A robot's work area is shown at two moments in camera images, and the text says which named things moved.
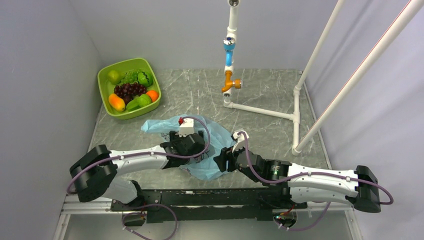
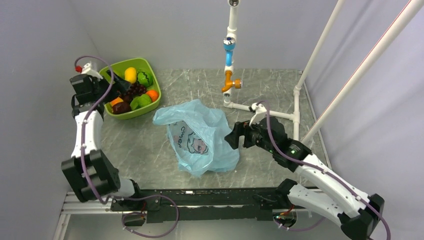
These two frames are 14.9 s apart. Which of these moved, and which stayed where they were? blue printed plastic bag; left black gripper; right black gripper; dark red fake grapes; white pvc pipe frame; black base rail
Moved: right black gripper; left black gripper; blue printed plastic bag
Stayed: white pvc pipe frame; dark red fake grapes; black base rail
